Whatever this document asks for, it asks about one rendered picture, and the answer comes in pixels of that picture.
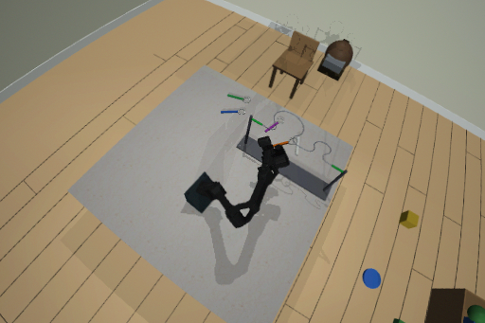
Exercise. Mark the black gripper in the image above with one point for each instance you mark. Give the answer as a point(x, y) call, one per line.
point(265, 143)

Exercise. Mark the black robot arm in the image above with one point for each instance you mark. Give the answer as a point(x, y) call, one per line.
point(214, 190)

